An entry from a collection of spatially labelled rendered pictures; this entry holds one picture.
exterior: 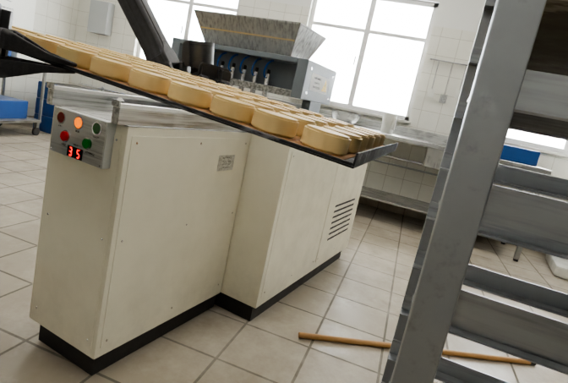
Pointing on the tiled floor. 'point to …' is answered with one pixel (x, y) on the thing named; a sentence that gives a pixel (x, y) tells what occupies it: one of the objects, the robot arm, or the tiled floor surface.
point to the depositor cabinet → (286, 224)
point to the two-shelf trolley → (27, 117)
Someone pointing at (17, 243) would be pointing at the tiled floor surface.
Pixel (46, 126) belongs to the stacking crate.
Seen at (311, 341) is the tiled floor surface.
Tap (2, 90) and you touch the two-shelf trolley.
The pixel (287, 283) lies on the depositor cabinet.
